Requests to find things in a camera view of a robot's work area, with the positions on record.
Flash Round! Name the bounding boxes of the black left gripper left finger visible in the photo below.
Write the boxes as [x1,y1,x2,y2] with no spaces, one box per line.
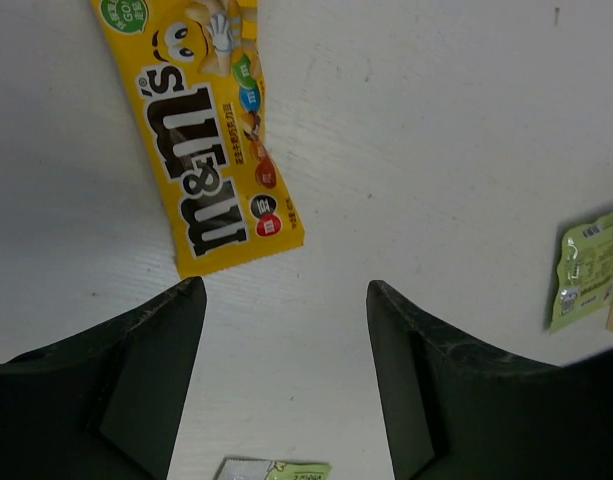
[0,277,207,479]

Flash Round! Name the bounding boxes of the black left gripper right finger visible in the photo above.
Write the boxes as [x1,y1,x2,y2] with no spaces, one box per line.
[366,280,613,479]

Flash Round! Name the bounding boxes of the light green sachet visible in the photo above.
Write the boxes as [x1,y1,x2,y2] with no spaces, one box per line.
[549,212,613,333]

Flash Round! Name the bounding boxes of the yellow M&M packet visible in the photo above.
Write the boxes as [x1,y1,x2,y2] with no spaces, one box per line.
[93,0,305,278]

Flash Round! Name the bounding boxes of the green candy packet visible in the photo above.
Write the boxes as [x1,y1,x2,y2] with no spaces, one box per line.
[216,458,332,480]

